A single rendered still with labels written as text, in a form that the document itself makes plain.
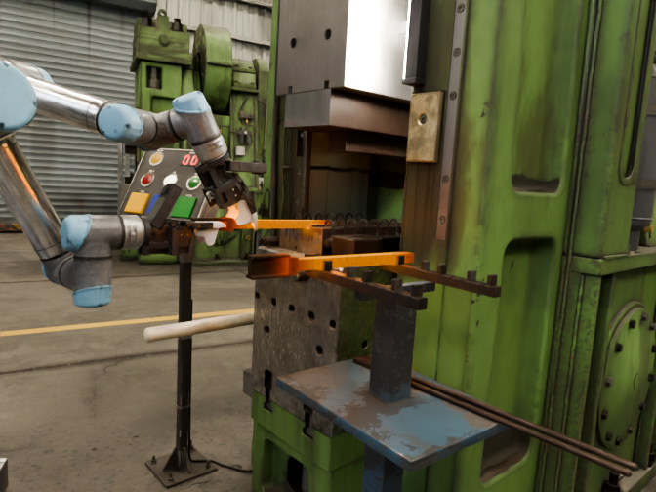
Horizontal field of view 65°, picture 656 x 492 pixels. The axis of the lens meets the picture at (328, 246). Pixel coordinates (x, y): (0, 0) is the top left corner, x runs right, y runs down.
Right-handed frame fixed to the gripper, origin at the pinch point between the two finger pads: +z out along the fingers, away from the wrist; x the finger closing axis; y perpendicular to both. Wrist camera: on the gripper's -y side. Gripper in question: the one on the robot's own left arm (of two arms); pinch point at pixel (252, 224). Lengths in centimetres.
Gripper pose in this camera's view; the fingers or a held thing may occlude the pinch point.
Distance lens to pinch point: 134.7
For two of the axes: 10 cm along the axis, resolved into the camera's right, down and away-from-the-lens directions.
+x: 6.6, 1.4, -7.4
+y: -6.9, 5.2, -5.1
